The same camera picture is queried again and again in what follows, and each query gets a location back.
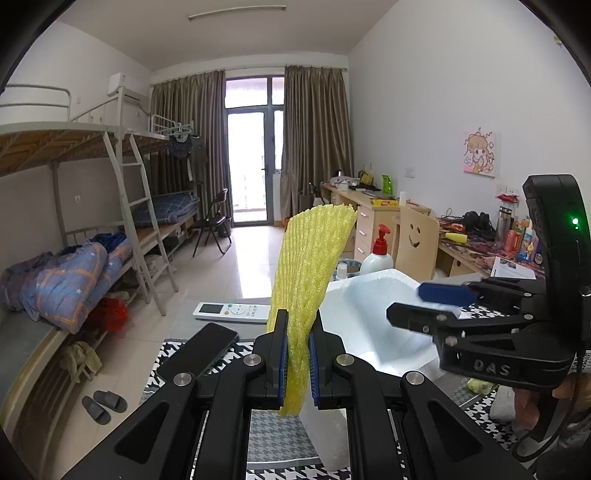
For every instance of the dark hanging clothes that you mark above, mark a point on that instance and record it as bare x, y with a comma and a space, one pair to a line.
184, 150

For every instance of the tall clear bottle red lid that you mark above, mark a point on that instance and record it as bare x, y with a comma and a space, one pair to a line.
507, 217

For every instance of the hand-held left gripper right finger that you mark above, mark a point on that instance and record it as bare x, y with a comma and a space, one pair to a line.
315, 369

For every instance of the yellow red lying bottle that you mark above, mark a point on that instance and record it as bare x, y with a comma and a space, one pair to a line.
456, 237

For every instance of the white foam box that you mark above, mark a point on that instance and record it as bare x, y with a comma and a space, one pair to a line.
369, 314

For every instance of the stack of white papers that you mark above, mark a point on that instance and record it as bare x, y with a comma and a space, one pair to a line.
512, 268

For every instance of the person's right hand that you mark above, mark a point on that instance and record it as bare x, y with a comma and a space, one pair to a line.
526, 407

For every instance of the grey slipper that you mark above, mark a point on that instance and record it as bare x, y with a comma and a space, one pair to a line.
96, 410
111, 400

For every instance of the white air conditioner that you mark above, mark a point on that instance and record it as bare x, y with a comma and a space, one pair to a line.
127, 83

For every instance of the brown curtain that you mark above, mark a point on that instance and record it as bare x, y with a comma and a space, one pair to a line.
316, 138
189, 147

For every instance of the white red pump lotion bottle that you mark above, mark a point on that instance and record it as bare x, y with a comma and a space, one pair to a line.
376, 261

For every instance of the black smartphone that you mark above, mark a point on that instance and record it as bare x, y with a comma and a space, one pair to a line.
198, 350

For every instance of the glass balcony door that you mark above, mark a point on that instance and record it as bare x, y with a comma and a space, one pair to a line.
254, 152

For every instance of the white remote control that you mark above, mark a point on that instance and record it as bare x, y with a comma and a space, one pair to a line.
231, 310

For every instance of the wooden chair smiley face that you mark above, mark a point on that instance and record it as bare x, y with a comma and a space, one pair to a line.
415, 240

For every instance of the yellow black desk item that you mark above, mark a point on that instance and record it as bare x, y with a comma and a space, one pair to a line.
366, 177

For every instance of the green snack bag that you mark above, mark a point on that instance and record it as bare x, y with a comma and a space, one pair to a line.
387, 184

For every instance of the red plastic bag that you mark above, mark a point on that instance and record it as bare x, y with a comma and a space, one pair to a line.
110, 314

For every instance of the black headphones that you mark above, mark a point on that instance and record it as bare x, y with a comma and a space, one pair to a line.
478, 221

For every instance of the black white houndstooth tablecloth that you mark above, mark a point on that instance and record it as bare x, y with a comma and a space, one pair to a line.
277, 438

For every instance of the white wall socket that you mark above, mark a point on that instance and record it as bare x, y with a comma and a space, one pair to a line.
409, 173

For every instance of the pink cartoon wall poster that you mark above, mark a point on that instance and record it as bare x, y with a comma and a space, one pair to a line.
481, 153

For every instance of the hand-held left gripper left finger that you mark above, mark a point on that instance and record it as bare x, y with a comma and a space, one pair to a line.
280, 364

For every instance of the black folding chair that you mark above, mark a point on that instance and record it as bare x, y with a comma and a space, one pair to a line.
214, 217

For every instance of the white metal bunk bed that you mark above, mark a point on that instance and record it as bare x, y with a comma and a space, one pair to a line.
69, 143
157, 136

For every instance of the wooden desk with drawers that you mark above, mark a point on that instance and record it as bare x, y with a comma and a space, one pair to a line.
369, 217

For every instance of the ceiling tube light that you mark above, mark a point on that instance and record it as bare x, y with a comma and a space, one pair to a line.
236, 13

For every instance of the yellow foam net sleeve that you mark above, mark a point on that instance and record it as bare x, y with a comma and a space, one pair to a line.
304, 277

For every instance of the beige crumpled cloth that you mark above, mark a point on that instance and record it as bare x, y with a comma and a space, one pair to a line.
81, 362

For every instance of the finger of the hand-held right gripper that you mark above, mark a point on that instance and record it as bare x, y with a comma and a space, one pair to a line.
448, 293
415, 316

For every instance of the blue plaid folded bedding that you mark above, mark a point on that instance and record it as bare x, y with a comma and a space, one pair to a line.
168, 207

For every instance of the cluster of toiletry bottles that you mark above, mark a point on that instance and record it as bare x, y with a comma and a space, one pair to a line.
528, 240

